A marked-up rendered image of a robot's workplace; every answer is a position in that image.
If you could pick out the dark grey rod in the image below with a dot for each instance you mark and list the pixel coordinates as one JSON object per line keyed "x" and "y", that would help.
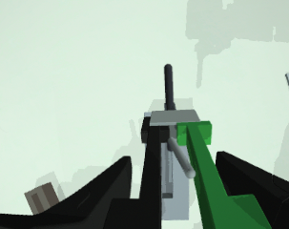
{"x": 169, "y": 86}

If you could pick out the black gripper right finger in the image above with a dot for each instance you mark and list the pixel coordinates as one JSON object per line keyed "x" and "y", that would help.
{"x": 242, "y": 178}

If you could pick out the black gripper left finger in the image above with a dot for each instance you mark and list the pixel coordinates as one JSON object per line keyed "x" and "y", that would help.
{"x": 86, "y": 209}

